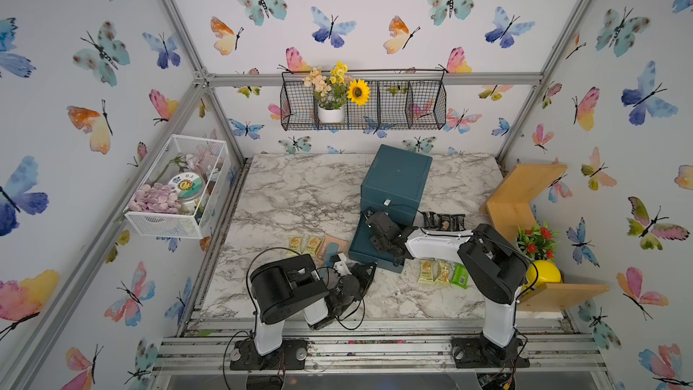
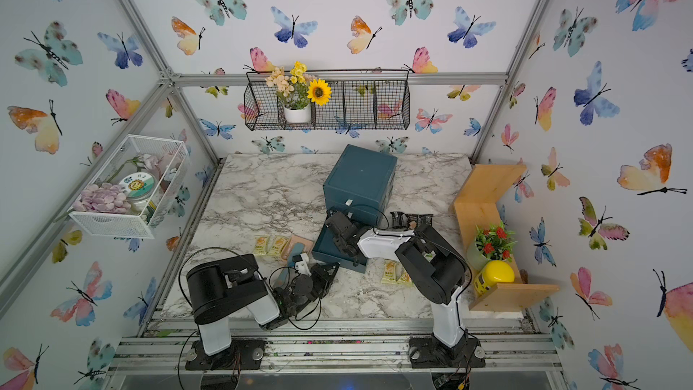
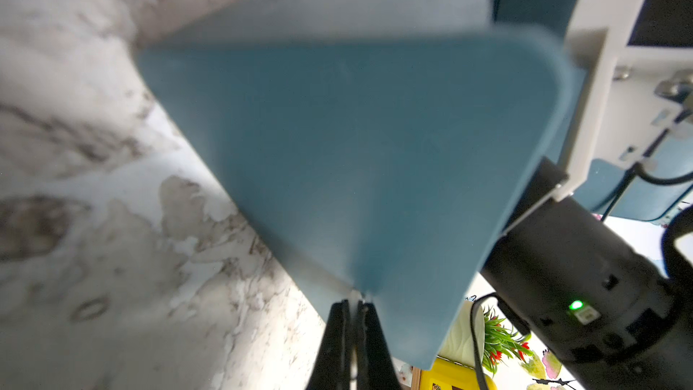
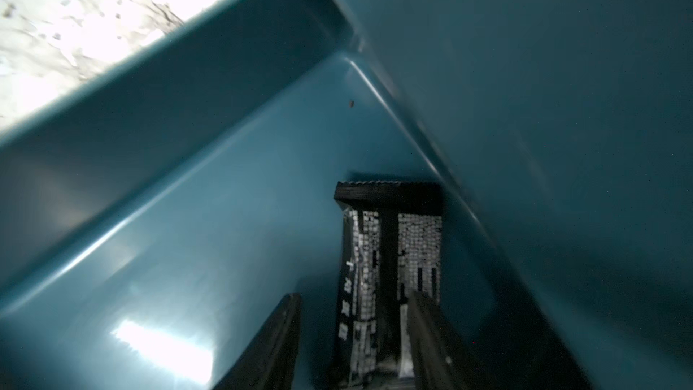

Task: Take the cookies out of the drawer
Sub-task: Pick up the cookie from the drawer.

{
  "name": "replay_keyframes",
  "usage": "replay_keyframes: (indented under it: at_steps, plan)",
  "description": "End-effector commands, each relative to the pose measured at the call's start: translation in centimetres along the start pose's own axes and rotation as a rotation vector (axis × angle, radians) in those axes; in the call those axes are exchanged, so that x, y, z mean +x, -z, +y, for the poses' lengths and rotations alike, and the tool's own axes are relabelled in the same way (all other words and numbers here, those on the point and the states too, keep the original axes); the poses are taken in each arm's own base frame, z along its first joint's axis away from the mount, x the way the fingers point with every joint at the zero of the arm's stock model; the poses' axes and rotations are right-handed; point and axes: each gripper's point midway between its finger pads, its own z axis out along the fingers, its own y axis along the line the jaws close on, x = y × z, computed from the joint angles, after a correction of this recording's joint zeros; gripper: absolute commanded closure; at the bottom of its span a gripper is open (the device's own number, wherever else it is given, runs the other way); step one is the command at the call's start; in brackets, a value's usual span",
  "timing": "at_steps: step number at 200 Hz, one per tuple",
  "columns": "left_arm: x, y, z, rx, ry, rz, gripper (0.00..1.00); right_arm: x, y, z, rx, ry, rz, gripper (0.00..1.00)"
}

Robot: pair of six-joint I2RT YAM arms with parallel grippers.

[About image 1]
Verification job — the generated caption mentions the yellow toy on shelf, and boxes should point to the yellow toy on shelf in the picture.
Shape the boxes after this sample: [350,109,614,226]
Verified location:
[526,260,562,286]

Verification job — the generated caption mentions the white mesh wall basket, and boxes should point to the white mesh wall basket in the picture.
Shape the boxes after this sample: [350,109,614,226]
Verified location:
[124,135,230,239]

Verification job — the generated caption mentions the red flower green plant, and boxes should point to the red flower green plant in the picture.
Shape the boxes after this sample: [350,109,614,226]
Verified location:
[516,223,559,261]

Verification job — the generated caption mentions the black cookie packet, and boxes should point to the black cookie packet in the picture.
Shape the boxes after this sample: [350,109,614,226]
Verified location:
[420,211,440,230]
[437,214,451,231]
[450,214,466,231]

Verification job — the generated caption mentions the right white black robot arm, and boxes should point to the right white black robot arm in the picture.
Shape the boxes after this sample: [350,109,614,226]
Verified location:
[365,211,532,348]

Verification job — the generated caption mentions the black wire wall basket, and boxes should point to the black wire wall basket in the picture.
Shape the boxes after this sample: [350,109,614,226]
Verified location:
[280,69,448,132]

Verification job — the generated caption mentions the teal handled brush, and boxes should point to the teal handled brush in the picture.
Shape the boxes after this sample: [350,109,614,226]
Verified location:
[323,242,339,267]

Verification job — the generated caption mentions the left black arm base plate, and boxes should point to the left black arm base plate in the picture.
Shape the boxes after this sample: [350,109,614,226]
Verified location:
[226,339,308,372]

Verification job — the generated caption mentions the dark teal drawer cabinet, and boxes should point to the dark teal drawer cabinet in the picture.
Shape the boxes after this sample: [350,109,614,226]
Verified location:
[360,144,433,226]

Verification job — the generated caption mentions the pink artificial flower bunch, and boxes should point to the pink artificial flower bunch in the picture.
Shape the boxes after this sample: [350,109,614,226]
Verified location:
[127,182,182,214]

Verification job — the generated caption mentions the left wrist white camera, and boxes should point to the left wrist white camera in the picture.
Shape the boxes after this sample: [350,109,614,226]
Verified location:
[330,253,351,276]

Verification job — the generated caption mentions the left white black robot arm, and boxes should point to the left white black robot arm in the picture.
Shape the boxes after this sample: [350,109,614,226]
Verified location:
[247,254,377,356]

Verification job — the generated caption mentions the white pot yellow flowers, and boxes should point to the white pot yellow flowers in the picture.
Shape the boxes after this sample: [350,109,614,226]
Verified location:
[302,61,371,125]

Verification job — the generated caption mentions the round green label tin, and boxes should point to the round green label tin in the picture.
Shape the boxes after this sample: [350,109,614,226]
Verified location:
[168,172,205,202]

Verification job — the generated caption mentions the yellow cookie packet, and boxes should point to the yellow cookie packet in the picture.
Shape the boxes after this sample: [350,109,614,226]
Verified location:
[304,236,323,257]
[435,260,454,286]
[286,235,304,255]
[418,259,437,285]

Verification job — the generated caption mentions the wooden wall shelf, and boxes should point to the wooden wall shelf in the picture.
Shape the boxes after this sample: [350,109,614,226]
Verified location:
[482,164,609,312]

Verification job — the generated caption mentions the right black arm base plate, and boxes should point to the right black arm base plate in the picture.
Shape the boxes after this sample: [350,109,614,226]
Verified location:
[451,333,530,369]

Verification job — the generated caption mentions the pink wooden brush tray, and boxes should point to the pink wooden brush tray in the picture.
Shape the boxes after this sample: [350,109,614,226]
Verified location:
[316,235,350,263]

